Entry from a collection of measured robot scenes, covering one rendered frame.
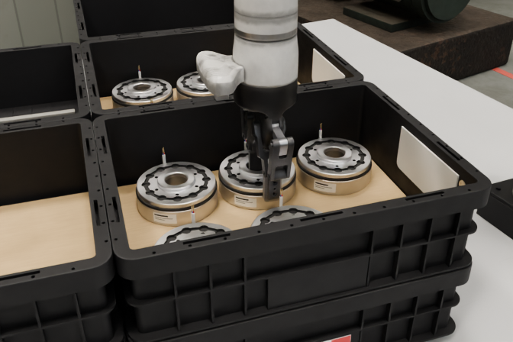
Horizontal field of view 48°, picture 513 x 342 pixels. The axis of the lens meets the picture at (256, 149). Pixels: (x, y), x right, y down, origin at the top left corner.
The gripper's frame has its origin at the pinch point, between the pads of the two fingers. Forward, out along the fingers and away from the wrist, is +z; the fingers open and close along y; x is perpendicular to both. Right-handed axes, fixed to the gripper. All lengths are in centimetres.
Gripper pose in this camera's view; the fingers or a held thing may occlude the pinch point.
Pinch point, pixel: (264, 177)
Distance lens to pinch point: 74.6
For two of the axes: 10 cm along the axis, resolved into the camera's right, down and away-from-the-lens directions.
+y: -3.0, -4.8, 8.3
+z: 0.0, 8.7, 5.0
